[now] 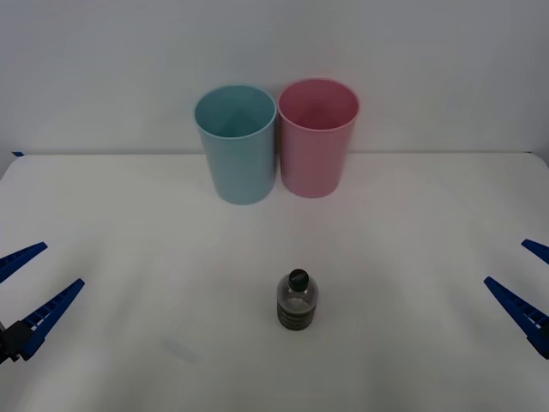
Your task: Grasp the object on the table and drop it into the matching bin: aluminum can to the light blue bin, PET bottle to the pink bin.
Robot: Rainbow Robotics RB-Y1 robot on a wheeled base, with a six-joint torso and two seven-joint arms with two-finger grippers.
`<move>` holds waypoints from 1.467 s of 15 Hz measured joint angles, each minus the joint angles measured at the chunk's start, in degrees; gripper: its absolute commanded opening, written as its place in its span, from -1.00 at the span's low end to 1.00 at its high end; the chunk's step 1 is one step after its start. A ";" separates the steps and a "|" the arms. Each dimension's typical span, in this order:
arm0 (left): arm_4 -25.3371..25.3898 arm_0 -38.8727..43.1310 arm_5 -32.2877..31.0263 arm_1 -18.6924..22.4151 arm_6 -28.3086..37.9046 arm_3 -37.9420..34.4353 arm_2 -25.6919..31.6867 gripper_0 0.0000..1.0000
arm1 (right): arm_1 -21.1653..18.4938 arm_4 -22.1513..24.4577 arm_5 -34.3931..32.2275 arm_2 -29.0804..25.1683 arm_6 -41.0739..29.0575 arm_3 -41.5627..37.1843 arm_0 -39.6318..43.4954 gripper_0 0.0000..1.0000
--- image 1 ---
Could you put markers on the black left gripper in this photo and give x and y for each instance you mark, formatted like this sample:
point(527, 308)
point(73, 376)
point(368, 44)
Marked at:
point(2, 345)

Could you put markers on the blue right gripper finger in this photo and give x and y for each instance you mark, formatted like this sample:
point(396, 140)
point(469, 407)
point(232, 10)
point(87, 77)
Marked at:
point(517, 307)
point(538, 249)

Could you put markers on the small dark drink bottle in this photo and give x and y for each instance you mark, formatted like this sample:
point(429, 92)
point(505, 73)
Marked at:
point(297, 311)

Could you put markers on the pale blue plastic bin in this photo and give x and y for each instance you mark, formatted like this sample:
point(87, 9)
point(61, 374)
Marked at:
point(240, 171)

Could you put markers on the pink plastic bin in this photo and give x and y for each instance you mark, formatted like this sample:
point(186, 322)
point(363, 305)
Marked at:
point(315, 163)

